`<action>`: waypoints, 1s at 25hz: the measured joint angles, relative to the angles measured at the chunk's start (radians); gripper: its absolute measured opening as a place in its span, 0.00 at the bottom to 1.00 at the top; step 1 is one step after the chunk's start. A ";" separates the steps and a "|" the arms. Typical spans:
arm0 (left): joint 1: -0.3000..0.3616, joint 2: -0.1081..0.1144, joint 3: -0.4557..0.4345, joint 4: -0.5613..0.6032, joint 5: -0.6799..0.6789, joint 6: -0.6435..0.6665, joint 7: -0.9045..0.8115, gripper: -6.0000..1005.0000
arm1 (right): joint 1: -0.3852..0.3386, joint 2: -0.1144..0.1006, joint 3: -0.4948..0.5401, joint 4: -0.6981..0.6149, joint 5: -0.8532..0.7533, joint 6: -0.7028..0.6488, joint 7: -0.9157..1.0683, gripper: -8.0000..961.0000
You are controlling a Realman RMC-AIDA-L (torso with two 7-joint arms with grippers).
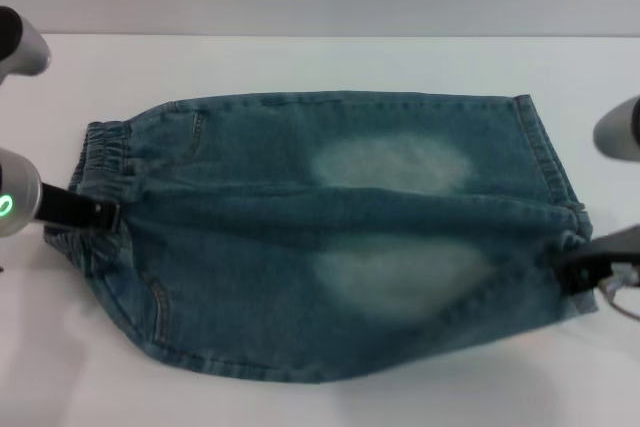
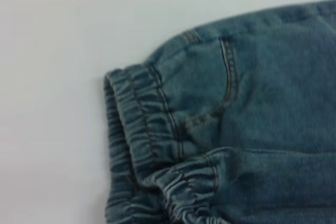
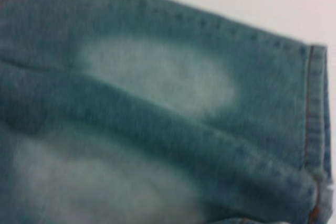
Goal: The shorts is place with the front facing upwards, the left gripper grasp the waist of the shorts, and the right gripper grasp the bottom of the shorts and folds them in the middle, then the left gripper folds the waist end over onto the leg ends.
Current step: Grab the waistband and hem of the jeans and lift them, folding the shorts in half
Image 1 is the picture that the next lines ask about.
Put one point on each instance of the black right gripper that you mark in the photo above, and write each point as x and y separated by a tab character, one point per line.
617	247

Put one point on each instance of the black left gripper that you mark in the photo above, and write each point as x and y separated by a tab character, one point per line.
65	207

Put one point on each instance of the blue denim shorts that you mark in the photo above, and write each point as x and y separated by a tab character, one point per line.
280	237

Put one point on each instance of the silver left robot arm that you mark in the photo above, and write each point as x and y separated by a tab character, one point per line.
22	187

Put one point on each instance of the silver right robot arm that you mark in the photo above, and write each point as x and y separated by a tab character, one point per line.
617	129

